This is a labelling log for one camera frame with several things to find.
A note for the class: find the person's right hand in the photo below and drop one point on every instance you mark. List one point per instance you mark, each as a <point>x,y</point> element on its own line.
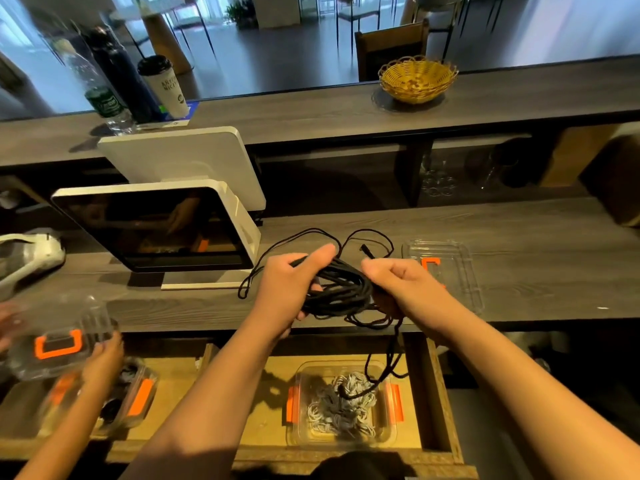
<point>410,290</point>

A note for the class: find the person's left hand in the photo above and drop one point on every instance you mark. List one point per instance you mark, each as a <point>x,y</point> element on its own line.
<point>285,290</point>

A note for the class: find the clear container drawer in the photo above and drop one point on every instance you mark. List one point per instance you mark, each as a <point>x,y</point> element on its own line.
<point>140,400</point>
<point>298,430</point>

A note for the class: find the person's left forearm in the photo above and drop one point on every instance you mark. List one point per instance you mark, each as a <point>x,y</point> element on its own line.
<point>200,415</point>

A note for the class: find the another person's forearm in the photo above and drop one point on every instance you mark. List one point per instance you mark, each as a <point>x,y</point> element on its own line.
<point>65,440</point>

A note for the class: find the person's right forearm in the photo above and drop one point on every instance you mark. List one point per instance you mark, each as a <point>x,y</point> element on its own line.
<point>550,400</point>

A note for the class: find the wooden drawer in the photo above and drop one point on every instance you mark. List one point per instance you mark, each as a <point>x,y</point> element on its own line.
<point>445,415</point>
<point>185,405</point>

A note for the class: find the white touchscreen monitor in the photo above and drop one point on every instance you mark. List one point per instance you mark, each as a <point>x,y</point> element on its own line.
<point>150,225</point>

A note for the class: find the white customer display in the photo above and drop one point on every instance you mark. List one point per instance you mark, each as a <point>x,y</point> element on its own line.
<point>185,165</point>

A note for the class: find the grey wooden bar counter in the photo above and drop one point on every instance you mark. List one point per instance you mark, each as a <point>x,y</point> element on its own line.
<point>310,110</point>

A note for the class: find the blue white notebook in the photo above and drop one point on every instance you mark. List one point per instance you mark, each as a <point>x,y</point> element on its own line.
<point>190,113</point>

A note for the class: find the yellow woven basket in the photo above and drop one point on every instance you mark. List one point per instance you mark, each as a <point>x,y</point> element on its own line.
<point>418,80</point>

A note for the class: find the flat cardboard sheet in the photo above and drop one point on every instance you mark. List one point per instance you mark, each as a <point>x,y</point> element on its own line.
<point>578,155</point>

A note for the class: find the white paper coffee cup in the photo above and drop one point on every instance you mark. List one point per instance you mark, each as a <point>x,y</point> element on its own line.
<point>165,87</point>

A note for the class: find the brown wooden chair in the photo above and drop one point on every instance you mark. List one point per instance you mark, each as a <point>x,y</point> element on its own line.
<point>392,50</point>

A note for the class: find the white headset device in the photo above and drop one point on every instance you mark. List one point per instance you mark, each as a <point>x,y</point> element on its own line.
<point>42,250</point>

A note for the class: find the clear plastic water bottle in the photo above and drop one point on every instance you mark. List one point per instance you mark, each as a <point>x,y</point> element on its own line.
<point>105,100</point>

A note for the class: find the black thermos bottle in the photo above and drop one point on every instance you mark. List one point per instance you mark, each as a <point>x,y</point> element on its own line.
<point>125,75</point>

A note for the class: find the black metal chair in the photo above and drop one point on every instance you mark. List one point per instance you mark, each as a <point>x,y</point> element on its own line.
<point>192,20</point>
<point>357,10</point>
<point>437,15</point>

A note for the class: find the green potted plant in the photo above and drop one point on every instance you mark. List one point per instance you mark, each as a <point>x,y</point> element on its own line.
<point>240,13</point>

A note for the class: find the round wooden table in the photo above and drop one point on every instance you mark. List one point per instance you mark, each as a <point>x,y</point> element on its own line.
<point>160,20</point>

